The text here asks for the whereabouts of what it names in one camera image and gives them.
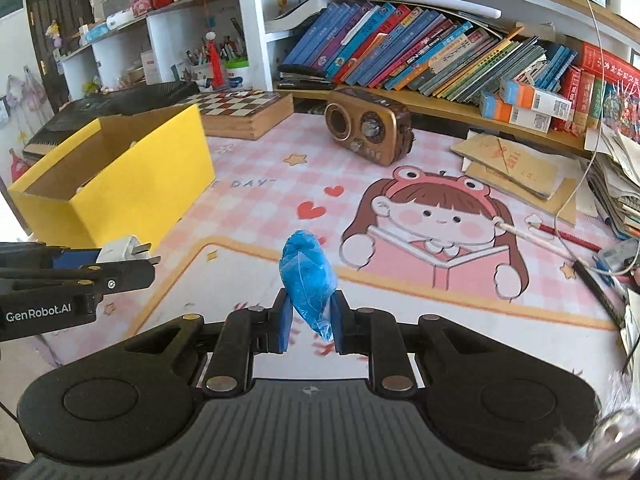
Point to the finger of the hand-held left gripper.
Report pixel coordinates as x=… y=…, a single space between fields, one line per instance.
x=115 y=280
x=75 y=259

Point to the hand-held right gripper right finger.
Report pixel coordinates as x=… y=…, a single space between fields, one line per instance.
x=344 y=327

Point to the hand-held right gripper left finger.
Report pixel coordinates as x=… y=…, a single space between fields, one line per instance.
x=282 y=325

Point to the white plug adapter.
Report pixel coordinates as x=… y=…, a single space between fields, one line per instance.
x=120 y=250

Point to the blue plastic bag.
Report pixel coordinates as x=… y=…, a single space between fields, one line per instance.
x=305 y=270

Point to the yellow cardboard box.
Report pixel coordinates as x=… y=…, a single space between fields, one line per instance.
x=140 y=180

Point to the pink checked cloth desktop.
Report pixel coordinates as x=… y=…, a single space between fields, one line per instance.
x=250 y=200

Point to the black electronic keyboard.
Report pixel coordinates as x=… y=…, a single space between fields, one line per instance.
x=125 y=100

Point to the brown retro radio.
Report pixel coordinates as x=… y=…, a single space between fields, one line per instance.
x=385 y=130

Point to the white red carton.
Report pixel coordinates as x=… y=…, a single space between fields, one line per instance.
x=151 y=69

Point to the chessboard box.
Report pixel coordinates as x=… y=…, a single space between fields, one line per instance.
x=250 y=120

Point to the white pen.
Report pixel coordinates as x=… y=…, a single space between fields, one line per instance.
x=532 y=239

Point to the blue tissue pack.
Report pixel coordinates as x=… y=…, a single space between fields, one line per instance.
x=95 y=32

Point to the pen holder with pens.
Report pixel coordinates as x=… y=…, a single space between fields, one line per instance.
x=200 y=67

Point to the stack of brown envelopes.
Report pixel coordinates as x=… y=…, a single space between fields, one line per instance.
x=515 y=165

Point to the green lid white jar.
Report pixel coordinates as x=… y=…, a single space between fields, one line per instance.
x=237 y=77

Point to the white shelf unit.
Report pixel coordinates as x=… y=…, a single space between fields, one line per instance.
x=165 y=35

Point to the red pencil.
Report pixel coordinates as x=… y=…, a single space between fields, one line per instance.
x=570 y=237

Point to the white flat device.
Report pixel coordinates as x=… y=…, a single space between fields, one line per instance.
x=121 y=20

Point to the black flat case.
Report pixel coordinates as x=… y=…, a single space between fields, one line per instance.
x=305 y=77

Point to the black pen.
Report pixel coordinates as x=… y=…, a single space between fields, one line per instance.
x=600 y=295

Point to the dark wooden door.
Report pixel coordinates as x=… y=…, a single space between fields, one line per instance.
x=55 y=0

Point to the pink box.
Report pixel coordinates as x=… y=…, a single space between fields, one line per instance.
x=141 y=2

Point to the orange white carton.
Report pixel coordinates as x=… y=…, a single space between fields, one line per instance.
x=537 y=97
x=510 y=115

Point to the grey blue small device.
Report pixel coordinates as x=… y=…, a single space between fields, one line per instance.
x=617 y=257

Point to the grey fuzzy fabric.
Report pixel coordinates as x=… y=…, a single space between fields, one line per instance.
x=620 y=395

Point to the row of colourful books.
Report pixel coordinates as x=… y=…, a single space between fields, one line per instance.
x=400 y=45

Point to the stack of papers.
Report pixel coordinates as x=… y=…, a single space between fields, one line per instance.
x=615 y=180

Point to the white curved stand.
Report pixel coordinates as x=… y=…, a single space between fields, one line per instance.
x=300 y=15

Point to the white light bar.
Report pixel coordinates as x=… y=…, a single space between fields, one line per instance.
x=420 y=0

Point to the row of red thick books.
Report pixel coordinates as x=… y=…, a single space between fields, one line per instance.
x=600 y=90

